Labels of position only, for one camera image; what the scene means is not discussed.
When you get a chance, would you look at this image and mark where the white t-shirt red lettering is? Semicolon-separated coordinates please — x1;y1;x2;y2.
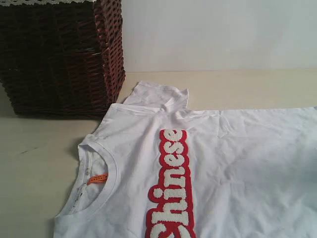
53;82;317;238

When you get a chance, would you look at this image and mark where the brown wicker laundry basket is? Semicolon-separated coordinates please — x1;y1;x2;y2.
0;0;125;118

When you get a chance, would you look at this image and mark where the white lace cloth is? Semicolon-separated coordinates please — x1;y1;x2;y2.
0;0;96;7

